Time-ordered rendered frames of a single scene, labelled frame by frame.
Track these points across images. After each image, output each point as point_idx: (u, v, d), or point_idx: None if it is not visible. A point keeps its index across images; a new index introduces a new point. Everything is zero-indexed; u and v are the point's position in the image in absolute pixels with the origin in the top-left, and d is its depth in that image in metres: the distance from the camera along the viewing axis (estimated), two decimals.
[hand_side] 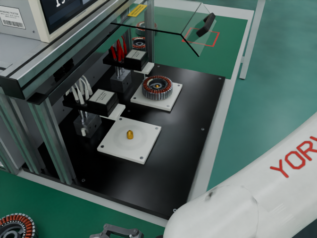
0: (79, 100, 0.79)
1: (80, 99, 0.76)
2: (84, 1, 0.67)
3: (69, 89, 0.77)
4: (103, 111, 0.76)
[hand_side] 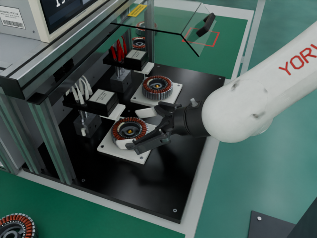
0: (79, 100, 0.79)
1: (80, 99, 0.76)
2: (84, 1, 0.67)
3: (69, 89, 0.77)
4: (103, 111, 0.76)
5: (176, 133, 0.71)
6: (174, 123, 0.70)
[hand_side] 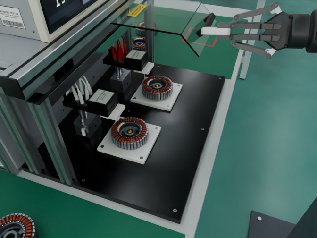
0: (79, 100, 0.79)
1: (80, 99, 0.76)
2: (84, 1, 0.67)
3: (69, 89, 0.77)
4: (103, 111, 0.76)
5: (286, 47, 0.65)
6: (290, 46, 0.62)
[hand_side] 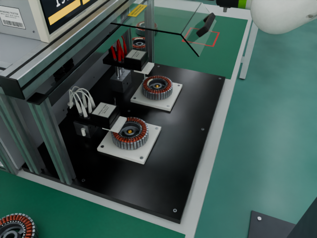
0: (82, 113, 0.82)
1: (83, 113, 0.80)
2: (84, 1, 0.67)
3: (72, 103, 0.81)
4: (105, 124, 0.79)
5: None
6: None
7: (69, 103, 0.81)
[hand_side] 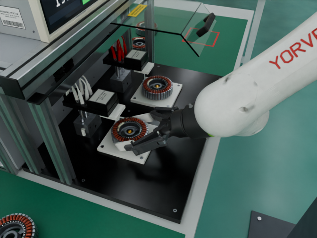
0: (79, 100, 0.79)
1: (80, 99, 0.76)
2: (84, 1, 0.67)
3: (69, 89, 0.77)
4: (103, 111, 0.76)
5: None
6: None
7: None
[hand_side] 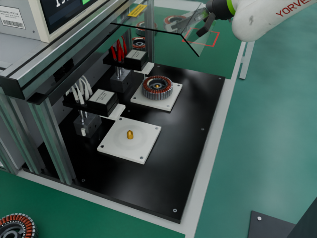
0: (79, 100, 0.79)
1: (80, 99, 0.76)
2: (84, 1, 0.67)
3: (69, 89, 0.77)
4: (103, 111, 0.76)
5: None
6: None
7: None
